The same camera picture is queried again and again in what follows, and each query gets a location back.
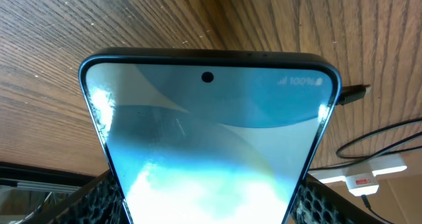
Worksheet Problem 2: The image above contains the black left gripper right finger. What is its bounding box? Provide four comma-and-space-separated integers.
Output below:
291, 175, 382, 224

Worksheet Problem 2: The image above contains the white charger plug adapter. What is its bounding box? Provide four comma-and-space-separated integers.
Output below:
346, 173, 379, 196

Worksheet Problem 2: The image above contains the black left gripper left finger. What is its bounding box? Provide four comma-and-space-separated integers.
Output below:
23, 171, 129, 224

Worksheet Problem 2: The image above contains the black usb charging cable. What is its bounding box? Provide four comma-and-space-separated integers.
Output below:
309, 84, 422, 224

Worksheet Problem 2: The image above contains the black smartphone lit screen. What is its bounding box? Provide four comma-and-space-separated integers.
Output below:
78, 47, 342, 223

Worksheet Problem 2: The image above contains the white power strip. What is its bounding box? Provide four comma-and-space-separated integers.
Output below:
309, 154, 407, 184

